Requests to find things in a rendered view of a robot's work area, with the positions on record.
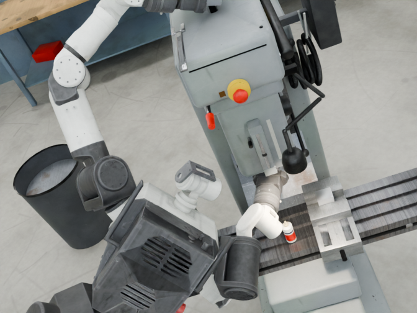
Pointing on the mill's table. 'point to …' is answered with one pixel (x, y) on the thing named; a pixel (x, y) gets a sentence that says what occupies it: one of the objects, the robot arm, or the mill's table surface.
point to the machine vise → (344, 228)
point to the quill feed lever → (292, 120)
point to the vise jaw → (329, 212)
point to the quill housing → (232, 133)
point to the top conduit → (286, 51)
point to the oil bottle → (288, 231)
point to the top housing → (227, 49)
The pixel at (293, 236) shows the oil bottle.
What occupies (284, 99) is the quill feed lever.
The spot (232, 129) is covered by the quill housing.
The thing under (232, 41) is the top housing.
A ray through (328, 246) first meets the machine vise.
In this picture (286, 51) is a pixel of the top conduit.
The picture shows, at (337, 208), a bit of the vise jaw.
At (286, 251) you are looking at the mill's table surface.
